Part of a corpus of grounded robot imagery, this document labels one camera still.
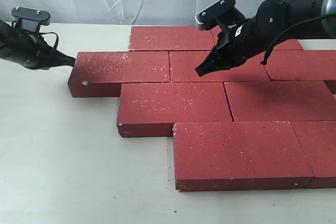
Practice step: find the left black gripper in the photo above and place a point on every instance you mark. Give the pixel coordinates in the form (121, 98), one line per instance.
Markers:
(30, 50)

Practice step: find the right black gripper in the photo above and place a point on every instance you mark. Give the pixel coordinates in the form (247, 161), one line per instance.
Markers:
(234, 47)

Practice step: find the angled red brick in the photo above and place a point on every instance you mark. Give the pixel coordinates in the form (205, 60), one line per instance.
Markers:
(101, 74)

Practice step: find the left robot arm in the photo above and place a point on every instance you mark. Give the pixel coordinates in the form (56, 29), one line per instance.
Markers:
(30, 50)

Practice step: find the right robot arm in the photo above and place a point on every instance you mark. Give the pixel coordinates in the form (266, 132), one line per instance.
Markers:
(276, 21)

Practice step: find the front large red brick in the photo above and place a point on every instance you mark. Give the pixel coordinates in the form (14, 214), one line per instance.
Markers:
(227, 156)

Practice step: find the front right edge red brick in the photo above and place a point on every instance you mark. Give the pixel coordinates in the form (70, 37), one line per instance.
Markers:
(317, 139)

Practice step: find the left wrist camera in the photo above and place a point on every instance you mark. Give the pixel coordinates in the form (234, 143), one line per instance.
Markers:
(30, 19)

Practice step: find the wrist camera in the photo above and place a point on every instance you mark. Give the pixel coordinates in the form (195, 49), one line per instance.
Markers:
(30, 19)
(222, 13)

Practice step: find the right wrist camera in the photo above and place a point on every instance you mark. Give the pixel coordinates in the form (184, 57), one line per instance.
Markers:
(222, 13)

